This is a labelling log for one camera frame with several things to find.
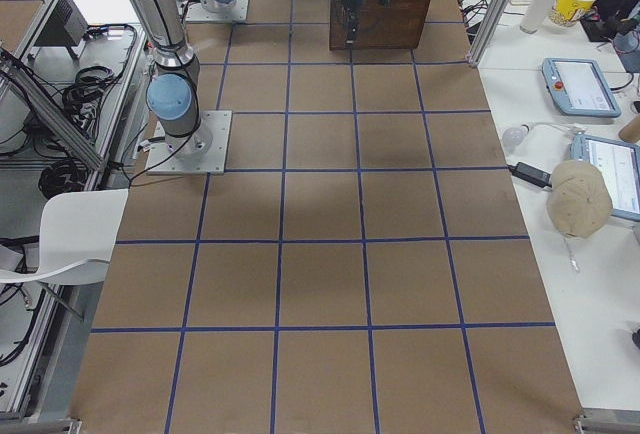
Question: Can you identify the yellow popcorn cup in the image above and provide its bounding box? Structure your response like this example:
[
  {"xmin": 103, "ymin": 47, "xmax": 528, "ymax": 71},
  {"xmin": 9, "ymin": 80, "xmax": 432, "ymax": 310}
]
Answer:
[{"xmin": 548, "ymin": 0, "xmax": 597, "ymax": 27}]

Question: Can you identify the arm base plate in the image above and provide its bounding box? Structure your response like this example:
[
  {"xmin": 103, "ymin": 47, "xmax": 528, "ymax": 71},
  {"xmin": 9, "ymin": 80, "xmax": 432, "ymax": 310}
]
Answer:
[
  {"xmin": 186, "ymin": 0, "xmax": 249, "ymax": 24},
  {"xmin": 145, "ymin": 110, "xmax": 232, "ymax": 175}
]

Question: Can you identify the dark brown wooden cabinet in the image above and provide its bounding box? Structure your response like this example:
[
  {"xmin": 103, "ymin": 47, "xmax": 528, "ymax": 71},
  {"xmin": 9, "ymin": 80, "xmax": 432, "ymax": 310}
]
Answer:
[{"xmin": 329, "ymin": 0, "xmax": 431, "ymax": 51}]

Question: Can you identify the upper blue teach pendant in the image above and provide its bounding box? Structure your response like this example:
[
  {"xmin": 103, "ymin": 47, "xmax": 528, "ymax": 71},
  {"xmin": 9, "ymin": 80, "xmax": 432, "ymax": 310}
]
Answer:
[{"xmin": 541, "ymin": 58, "xmax": 622, "ymax": 118}]

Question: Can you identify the black power adapter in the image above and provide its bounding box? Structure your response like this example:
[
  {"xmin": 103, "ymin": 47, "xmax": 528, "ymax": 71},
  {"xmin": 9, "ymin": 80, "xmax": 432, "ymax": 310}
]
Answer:
[{"xmin": 508, "ymin": 162, "xmax": 552, "ymax": 188}]

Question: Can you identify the blue teach pendant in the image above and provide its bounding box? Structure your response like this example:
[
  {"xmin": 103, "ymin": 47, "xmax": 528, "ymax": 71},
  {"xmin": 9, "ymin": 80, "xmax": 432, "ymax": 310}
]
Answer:
[
  {"xmin": 541, "ymin": 58, "xmax": 622, "ymax": 118},
  {"xmin": 570, "ymin": 134, "xmax": 639, "ymax": 222}
]

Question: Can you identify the grey control box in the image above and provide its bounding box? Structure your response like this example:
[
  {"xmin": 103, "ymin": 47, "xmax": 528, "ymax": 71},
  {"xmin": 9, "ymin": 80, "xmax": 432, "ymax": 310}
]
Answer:
[{"xmin": 28, "ymin": 0, "xmax": 88, "ymax": 60}]

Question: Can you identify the aluminium frame post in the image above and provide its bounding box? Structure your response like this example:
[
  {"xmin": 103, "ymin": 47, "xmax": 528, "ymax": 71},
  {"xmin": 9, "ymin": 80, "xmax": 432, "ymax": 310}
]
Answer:
[{"xmin": 467, "ymin": 0, "xmax": 509, "ymax": 67}]

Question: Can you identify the beige baseball cap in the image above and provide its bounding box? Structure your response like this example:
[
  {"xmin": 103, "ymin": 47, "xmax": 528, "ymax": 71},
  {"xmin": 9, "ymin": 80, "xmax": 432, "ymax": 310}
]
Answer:
[{"xmin": 547, "ymin": 160, "xmax": 613, "ymax": 238}]

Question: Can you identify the white light bulb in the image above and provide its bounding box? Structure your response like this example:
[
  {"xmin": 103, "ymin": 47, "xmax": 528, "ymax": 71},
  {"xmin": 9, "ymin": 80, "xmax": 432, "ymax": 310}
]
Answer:
[{"xmin": 501, "ymin": 124, "xmax": 532, "ymax": 151}]

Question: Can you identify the black cable bundle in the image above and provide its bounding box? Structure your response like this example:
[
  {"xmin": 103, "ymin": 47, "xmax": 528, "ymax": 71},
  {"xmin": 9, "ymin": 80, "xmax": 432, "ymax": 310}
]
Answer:
[{"xmin": 61, "ymin": 65, "xmax": 125, "ymax": 125}]

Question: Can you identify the white plastic chair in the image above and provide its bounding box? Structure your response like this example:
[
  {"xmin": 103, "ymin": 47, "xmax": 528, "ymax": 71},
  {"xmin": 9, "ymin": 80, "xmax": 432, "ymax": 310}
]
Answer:
[{"xmin": 1, "ymin": 189, "xmax": 129, "ymax": 286}]

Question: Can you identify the lower blue teach pendant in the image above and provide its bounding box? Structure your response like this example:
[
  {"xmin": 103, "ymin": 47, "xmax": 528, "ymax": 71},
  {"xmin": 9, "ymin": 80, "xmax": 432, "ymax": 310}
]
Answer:
[{"xmin": 570, "ymin": 134, "xmax": 639, "ymax": 222}]

